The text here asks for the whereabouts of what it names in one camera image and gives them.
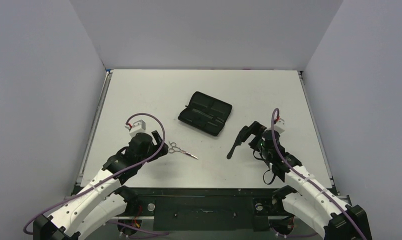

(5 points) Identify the black handled comb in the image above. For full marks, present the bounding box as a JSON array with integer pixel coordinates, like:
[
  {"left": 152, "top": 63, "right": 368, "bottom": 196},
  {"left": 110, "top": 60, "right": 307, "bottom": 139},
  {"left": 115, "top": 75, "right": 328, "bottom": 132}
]
[{"left": 226, "top": 134, "right": 245, "bottom": 160}]

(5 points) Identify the silver scissors red tip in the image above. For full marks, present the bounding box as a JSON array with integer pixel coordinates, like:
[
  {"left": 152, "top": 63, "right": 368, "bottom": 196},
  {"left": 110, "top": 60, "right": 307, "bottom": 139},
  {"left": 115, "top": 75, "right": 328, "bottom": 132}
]
[{"left": 168, "top": 142, "right": 199, "bottom": 160}]

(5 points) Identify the black zippered tool case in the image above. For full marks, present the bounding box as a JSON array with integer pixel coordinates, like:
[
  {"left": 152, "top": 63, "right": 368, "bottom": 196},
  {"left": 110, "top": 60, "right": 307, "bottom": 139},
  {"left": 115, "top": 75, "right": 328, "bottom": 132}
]
[{"left": 178, "top": 91, "right": 233, "bottom": 137}]

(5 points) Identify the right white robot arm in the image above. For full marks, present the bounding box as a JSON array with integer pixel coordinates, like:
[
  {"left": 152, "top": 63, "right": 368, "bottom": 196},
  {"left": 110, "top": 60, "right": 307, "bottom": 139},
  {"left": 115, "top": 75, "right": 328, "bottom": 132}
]
[{"left": 227, "top": 121, "right": 373, "bottom": 240}]

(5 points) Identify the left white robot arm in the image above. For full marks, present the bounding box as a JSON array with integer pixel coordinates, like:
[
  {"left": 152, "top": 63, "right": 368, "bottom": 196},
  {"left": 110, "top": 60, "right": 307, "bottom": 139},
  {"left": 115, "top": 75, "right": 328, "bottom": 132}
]
[{"left": 32, "top": 130, "right": 168, "bottom": 240}]

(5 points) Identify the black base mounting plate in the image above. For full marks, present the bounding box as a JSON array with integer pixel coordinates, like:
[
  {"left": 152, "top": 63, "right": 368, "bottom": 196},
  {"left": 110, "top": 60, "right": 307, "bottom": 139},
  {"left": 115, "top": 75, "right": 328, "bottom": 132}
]
[{"left": 71, "top": 187, "right": 337, "bottom": 232}]

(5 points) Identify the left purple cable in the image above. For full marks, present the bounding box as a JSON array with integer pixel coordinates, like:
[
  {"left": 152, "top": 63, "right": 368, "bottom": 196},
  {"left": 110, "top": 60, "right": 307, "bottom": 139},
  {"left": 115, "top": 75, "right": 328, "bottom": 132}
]
[{"left": 23, "top": 112, "right": 166, "bottom": 235}]

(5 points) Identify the purple cable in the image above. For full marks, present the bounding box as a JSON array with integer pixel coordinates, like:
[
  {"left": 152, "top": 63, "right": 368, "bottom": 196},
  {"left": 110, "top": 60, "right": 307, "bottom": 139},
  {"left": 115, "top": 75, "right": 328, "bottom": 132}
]
[
  {"left": 271, "top": 107, "right": 368, "bottom": 240},
  {"left": 23, "top": 112, "right": 166, "bottom": 235}
]

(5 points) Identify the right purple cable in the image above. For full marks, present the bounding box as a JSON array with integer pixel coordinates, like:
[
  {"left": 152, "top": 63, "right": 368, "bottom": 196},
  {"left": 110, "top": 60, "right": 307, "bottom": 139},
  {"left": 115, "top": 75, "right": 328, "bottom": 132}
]
[{"left": 271, "top": 107, "right": 368, "bottom": 240}]

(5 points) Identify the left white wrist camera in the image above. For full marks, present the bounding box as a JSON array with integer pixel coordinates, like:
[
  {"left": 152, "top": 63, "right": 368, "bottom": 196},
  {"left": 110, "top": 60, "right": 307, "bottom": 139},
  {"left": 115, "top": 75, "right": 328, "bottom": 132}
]
[{"left": 125, "top": 120, "right": 146, "bottom": 138}]

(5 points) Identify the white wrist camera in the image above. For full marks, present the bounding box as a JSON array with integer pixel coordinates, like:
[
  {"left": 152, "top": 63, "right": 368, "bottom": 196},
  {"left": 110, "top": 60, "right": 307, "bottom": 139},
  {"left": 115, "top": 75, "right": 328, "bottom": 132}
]
[
  {"left": 125, "top": 120, "right": 146, "bottom": 138},
  {"left": 274, "top": 118, "right": 286, "bottom": 135}
]

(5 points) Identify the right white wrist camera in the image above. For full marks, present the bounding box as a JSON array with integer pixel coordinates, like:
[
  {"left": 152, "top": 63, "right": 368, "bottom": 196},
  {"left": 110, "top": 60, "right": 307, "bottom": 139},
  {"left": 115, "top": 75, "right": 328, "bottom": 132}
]
[{"left": 274, "top": 118, "right": 286, "bottom": 135}]

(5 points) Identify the aluminium frame rail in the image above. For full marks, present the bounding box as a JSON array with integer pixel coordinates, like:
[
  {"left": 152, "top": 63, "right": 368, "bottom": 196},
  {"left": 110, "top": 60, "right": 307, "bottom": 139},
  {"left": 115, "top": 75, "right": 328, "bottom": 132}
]
[{"left": 75, "top": 69, "right": 113, "bottom": 186}]

